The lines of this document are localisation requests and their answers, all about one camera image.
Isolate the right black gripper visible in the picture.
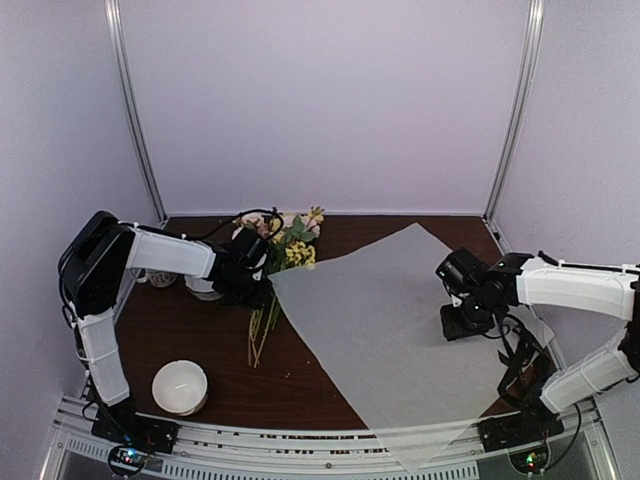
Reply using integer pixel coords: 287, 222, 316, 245
440, 293, 501, 342

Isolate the pink flower stem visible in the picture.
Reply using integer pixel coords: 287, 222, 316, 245
232, 212, 273, 365

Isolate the yellow blossom stem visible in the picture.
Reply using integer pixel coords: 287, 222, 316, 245
252, 204, 325, 369

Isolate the small yellow flower sprig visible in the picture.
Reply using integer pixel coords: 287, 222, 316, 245
254, 241, 318, 369

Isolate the translucent white wrapping paper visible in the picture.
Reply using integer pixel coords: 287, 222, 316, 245
267, 222, 557, 476

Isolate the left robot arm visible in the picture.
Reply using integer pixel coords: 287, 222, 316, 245
58, 211, 270, 444

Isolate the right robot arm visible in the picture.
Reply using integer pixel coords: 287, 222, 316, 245
435, 248, 639, 442

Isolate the white scalloped bowl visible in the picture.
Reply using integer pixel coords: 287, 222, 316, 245
184, 276, 223, 301

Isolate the yellow patterned cup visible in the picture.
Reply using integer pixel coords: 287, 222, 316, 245
134, 269, 178, 289

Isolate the plain white bowl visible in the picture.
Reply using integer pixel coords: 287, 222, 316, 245
151, 360, 209, 416

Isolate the black ribbon strap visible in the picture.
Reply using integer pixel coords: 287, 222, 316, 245
496, 312, 551, 409

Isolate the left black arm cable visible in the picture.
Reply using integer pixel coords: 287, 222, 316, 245
199, 208, 284, 246

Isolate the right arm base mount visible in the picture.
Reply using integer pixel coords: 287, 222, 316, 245
477, 412, 564, 452

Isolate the aluminium front rail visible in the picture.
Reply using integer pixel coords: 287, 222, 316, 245
39, 397, 619, 479

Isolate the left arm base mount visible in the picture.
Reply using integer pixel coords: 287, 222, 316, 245
91, 417, 179, 454

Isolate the left aluminium frame post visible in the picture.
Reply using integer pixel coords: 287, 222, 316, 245
104, 0, 168, 225

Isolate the aluminium frame post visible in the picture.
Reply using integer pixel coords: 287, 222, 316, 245
483, 0, 545, 223
104, 0, 168, 225

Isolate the right aluminium frame post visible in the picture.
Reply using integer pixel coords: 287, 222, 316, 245
483, 0, 545, 223

